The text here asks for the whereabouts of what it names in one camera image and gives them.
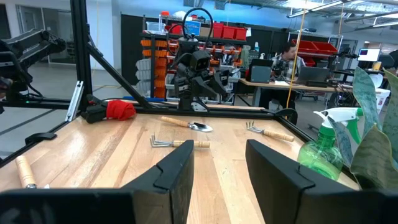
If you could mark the computer monitor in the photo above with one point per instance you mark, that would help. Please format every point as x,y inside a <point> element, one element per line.
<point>369,54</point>

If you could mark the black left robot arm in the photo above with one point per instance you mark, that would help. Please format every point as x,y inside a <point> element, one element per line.
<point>188,43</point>

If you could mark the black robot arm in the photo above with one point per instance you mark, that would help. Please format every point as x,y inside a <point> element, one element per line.
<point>34,43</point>

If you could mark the dark grey box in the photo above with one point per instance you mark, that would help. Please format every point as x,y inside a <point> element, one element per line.
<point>260,74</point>

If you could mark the red black gardening glove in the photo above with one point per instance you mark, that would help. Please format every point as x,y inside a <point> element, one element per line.
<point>119,110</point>

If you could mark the green spray bottle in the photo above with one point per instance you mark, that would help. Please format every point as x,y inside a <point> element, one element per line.
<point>320,158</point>

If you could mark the large red storage bin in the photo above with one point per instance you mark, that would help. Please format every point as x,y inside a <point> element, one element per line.
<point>326,48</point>
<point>304,46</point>

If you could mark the blue box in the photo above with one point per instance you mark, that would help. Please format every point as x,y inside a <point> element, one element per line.
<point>193,28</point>

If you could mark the silver aluminium bar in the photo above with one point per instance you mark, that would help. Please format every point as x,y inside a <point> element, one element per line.
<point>74,99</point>

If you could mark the small red storage bin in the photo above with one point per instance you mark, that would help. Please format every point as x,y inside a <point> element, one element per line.
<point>240,34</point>
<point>229,32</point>
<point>218,30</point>

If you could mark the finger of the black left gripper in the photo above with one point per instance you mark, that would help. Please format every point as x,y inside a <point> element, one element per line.
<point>222,82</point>
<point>203,87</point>

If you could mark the wooden office desk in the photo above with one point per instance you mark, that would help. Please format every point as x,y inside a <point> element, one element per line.
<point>280,85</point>

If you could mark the clear plastic container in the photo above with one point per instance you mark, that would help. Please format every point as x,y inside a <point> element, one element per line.
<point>155,27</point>

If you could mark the potted snake plant white pot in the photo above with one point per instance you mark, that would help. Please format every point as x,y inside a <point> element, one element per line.
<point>373,158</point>

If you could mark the white plastic bin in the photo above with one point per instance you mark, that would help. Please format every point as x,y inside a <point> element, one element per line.
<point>382,99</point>

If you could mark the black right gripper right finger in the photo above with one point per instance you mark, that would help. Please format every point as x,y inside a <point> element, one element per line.
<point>273,193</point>

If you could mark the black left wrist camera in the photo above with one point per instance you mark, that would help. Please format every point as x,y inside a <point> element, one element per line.
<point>201,61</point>

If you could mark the grey laptop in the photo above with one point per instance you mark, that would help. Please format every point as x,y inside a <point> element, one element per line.
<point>312,74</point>

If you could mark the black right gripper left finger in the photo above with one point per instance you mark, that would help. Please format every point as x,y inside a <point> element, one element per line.
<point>174,186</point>

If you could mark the person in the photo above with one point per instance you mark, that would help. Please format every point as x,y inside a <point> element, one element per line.
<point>289,62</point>

